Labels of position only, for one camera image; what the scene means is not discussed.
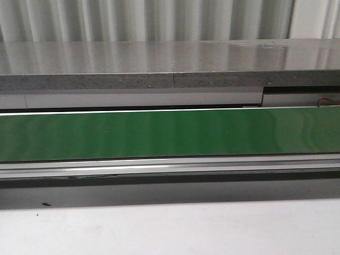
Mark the silver aluminium conveyor frame rail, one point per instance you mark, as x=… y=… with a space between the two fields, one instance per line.
x=295 y=163

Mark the green conveyor belt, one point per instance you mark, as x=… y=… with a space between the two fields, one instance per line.
x=169 y=133

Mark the grey stone countertop slab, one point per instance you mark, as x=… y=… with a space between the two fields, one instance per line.
x=168 y=65

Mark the white pleated curtain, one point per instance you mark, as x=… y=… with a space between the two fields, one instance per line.
x=167 y=20

